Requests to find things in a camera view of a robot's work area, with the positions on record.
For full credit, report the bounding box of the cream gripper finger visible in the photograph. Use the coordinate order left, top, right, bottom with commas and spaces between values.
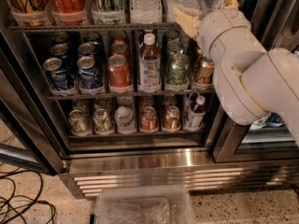
221, 0, 238, 9
172, 5, 201, 38

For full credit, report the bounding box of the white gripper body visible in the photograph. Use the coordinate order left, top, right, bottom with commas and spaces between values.
197, 8, 251, 63

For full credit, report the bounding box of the front green can middle shelf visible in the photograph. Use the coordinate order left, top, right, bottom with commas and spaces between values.
165, 53, 189, 91

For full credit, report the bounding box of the green can shelf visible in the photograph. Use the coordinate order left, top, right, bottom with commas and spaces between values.
93, 108, 113, 135
165, 53, 189, 91
92, 0, 125, 24
68, 109, 91, 136

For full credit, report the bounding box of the front gold can middle shelf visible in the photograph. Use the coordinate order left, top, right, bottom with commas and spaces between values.
193, 55, 215, 89

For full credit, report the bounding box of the gold can shelf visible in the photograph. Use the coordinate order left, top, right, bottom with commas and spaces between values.
8, 0, 52, 26
193, 55, 215, 89

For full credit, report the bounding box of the brown tea bottle white cap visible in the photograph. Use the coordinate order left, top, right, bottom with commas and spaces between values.
138, 33, 161, 92

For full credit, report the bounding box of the small tea bottle bottom shelf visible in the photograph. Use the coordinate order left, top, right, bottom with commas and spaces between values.
184, 95, 206, 131

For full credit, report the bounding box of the green can top shelf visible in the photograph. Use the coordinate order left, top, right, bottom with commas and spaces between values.
92, 0, 125, 24

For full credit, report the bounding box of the orange can bottom shelf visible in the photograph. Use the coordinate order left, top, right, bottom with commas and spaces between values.
163, 105, 180, 132

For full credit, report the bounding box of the red can bottom shelf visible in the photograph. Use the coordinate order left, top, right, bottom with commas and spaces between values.
140, 106, 157, 132

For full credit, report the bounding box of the stainless steel display fridge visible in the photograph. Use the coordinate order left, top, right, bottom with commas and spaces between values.
0, 0, 299, 198

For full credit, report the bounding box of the clear bottle bottom shelf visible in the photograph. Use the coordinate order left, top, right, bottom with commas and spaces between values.
114, 106, 135, 134

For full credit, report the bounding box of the green can bottom shelf left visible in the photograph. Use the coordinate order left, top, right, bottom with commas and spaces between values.
68, 109, 91, 136

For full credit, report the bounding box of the gold can top shelf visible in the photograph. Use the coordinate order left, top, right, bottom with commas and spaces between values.
8, 0, 52, 26

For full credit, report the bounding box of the open left fridge door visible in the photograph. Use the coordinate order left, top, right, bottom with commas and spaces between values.
0, 35, 64, 175

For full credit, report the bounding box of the front red soda can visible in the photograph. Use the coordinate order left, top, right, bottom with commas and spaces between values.
107, 54, 133, 93

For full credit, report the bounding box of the front blue Pepsi can right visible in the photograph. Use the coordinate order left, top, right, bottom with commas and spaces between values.
77, 56, 103, 90

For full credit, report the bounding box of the blue pepsi can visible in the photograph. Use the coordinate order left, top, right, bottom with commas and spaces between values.
43, 57, 74, 91
77, 56, 103, 90

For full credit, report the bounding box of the red Coca-Cola can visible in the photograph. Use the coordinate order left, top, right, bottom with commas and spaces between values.
52, 0, 85, 25

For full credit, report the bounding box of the front blue Pepsi can left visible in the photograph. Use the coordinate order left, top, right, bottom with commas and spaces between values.
43, 57, 74, 91

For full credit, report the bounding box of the clear plastic storage bin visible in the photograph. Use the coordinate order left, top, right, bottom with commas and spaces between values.
95, 185, 195, 224

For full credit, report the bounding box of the top wire shelf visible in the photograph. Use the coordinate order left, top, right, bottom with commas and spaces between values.
8, 22, 180, 33

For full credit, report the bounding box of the wire shelf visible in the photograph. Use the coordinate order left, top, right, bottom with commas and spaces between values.
8, 22, 180, 33
48, 89, 215, 100

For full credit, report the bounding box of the middle wire shelf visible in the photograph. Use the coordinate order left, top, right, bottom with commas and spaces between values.
48, 89, 215, 100

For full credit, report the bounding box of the black floor cable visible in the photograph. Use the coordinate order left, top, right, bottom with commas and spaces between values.
0, 163, 57, 224

